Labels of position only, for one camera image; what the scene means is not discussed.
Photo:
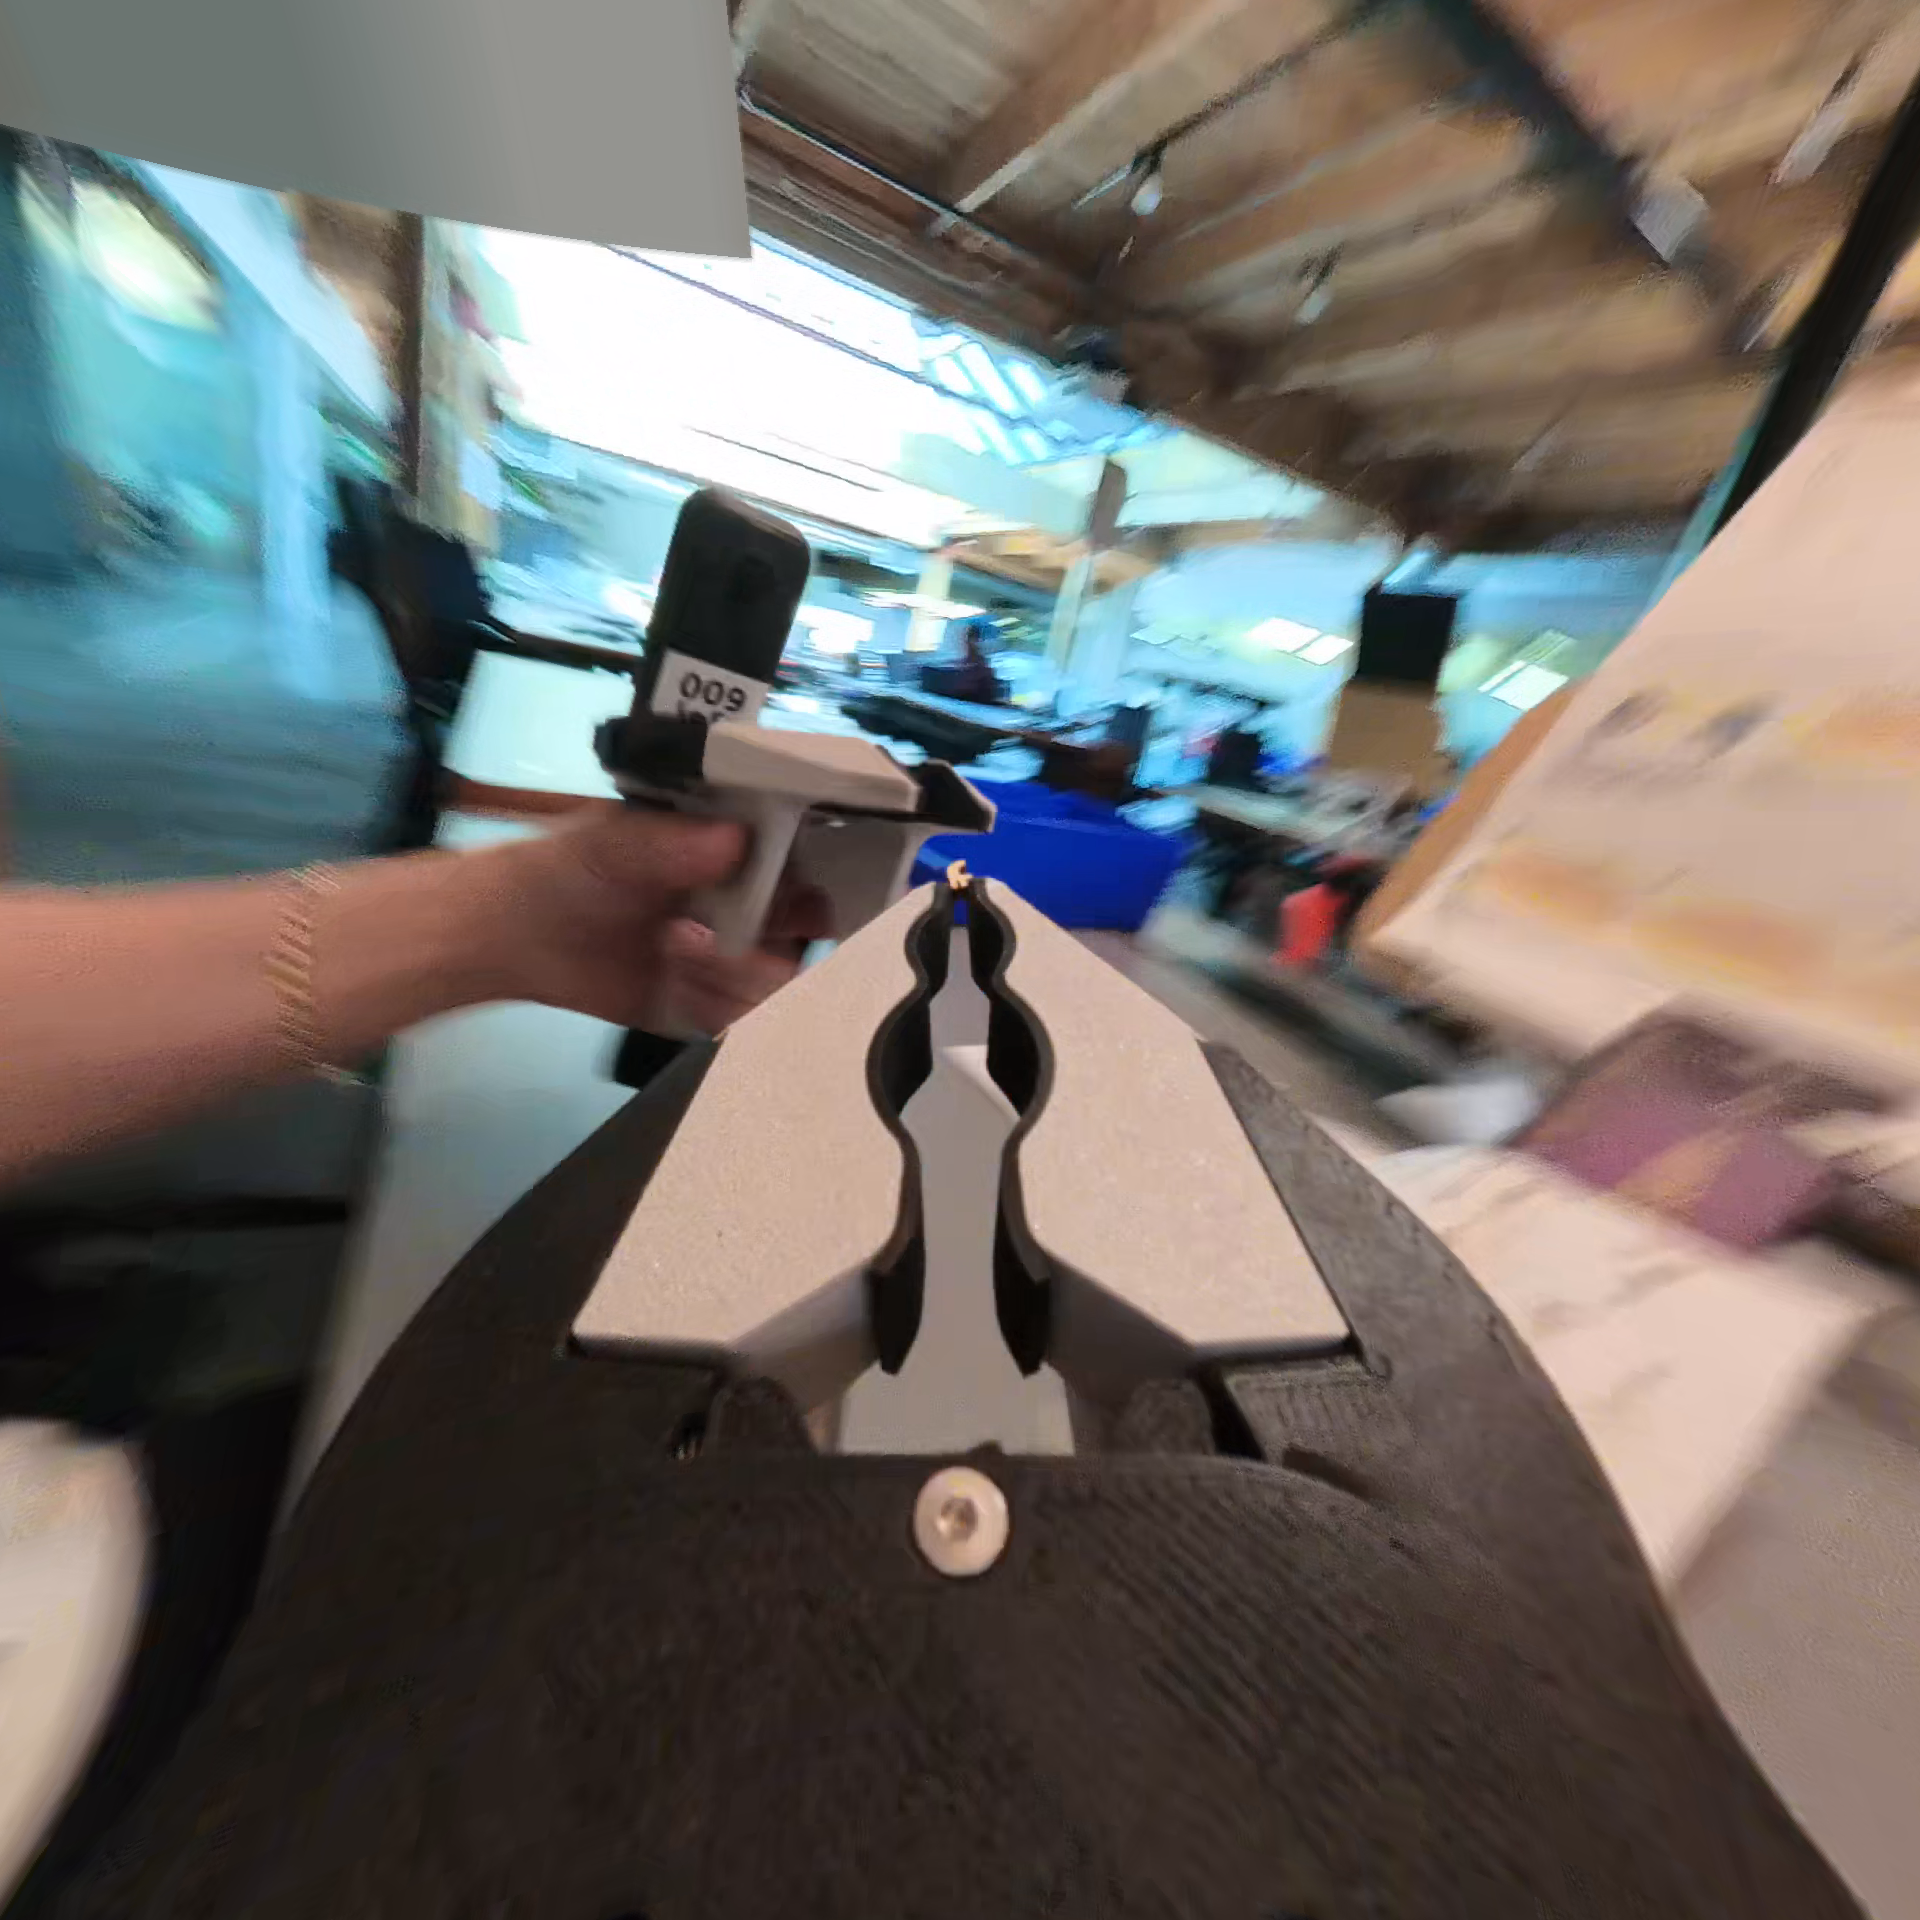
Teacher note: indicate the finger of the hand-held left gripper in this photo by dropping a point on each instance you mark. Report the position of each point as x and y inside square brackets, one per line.
[960, 803]
[808, 771]

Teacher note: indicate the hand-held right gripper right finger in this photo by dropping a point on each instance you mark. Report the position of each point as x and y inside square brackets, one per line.
[1169, 1200]

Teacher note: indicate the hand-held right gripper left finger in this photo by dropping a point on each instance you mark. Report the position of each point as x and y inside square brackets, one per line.
[750, 1200]

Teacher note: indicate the person's left forearm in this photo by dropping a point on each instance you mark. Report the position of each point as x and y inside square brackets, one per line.
[164, 1003]

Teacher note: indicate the task instruction sheet on stand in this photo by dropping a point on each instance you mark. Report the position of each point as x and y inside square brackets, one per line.
[1464, 826]

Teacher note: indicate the grey desk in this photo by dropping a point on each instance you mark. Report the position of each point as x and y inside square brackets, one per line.
[1800, 1651]

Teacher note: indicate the person's left hand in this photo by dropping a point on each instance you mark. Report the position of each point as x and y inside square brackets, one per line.
[614, 915]

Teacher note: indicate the blue plastic bin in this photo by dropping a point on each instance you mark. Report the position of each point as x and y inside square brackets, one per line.
[1078, 863]

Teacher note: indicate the black office chair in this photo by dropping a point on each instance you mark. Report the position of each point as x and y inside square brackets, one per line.
[420, 644]

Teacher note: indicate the orange traffic cone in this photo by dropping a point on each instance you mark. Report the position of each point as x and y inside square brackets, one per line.
[1315, 922]

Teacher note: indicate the sign on pole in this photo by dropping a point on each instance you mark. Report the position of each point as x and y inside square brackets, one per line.
[1107, 502]

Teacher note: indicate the black monitor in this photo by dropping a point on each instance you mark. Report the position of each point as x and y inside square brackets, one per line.
[1404, 637]

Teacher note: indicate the instruction booklet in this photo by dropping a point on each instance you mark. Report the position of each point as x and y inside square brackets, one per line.
[1651, 1319]

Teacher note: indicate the purple model kit box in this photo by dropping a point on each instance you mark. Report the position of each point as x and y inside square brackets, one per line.
[1695, 1140]

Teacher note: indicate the ceiling spot lamp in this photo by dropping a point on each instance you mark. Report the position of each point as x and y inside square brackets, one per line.
[1318, 295]
[1147, 188]

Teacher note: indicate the printed instruction sheet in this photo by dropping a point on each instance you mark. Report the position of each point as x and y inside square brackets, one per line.
[1725, 781]

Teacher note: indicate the person's printed t-shirt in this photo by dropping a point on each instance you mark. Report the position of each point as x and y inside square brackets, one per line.
[58, 1621]

